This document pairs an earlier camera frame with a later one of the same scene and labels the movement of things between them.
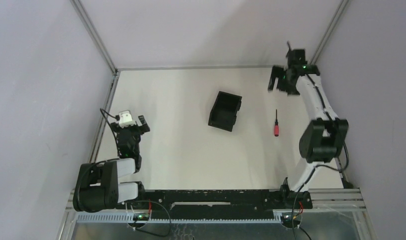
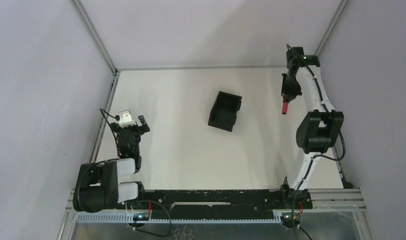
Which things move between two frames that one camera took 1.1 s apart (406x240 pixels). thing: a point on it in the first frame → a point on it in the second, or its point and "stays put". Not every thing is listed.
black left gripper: x=136 y=127 stays put
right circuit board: x=286 y=218 stays put
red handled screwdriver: x=276 y=127 → x=285 y=108
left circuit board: x=140 y=216 stays put
